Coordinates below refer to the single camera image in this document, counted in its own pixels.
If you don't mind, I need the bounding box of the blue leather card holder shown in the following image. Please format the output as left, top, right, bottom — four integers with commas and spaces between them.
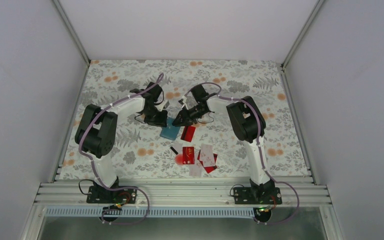
159, 117, 180, 141

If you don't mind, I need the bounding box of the aluminium corner post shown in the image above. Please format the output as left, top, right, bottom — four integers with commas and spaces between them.
51, 0, 91, 66
280, 0, 326, 71

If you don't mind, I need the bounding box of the white VIP chip card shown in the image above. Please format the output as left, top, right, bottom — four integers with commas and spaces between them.
200, 143, 214, 166

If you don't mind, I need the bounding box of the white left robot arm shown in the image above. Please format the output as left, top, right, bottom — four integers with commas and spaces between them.
75, 82, 168, 203

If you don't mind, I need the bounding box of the aluminium corner post left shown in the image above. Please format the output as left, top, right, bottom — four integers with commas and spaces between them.
51, 0, 91, 66

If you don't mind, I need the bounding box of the aluminium rail frame front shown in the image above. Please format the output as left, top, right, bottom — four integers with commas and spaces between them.
34, 178, 332, 207

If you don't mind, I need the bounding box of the aluminium corner post right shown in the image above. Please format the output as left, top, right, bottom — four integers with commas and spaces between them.
280, 0, 326, 71

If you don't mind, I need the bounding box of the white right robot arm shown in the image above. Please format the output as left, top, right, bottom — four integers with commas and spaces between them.
172, 84, 275, 204

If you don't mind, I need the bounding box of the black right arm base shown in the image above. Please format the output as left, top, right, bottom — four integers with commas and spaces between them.
229, 179, 283, 205

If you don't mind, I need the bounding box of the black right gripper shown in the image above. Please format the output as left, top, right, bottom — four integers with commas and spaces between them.
172, 105, 208, 128

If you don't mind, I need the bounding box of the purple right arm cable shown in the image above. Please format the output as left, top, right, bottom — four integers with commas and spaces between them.
183, 82, 301, 226

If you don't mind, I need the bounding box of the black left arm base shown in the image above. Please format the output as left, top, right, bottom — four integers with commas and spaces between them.
86, 182, 137, 205

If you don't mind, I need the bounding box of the white card with red circle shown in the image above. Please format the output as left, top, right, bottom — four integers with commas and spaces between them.
170, 146, 184, 166

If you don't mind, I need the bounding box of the white cable duct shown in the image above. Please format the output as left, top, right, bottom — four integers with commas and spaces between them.
44, 206, 254, 219

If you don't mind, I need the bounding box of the red VIP card face up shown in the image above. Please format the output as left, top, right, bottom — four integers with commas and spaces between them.
182, 146, 195, 165

